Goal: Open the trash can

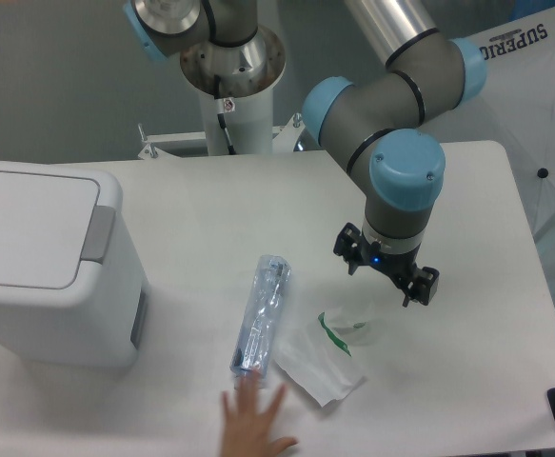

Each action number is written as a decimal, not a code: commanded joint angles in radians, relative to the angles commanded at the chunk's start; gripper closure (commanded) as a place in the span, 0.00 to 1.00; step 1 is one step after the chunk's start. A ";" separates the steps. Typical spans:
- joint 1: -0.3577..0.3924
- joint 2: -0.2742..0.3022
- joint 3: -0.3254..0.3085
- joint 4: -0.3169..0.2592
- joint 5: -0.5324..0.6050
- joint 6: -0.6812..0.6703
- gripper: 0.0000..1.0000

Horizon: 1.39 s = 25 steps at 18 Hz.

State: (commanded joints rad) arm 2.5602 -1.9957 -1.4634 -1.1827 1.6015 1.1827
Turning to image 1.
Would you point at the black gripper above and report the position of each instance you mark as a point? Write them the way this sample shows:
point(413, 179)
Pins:
point(418, 285)

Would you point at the clear crushed plastic bottle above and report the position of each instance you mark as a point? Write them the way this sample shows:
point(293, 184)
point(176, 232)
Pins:
point(261, 319)

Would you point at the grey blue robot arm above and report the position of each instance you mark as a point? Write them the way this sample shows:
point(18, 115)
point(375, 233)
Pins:
point(371, 132)

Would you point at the white trash can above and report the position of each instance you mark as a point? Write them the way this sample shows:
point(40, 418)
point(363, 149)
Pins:
point(72, 287)

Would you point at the white trash can lid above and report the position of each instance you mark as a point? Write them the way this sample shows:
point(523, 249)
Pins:
point(44, 221)

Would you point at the bare human hand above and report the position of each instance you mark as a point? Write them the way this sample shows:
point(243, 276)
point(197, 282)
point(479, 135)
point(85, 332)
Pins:
point(246, 429)

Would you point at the white green plastic bag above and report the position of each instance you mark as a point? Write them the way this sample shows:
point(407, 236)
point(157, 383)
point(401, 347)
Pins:
point(323, 357)

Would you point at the white umbrella with lettering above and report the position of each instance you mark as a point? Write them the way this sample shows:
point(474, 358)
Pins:
point(519, 96)

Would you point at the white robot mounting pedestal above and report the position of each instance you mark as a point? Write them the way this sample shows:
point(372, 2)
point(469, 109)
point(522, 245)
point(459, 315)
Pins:
point(235, 89)

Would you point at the white metal base frame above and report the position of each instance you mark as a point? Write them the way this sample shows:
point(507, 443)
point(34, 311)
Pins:
point(290, 137)

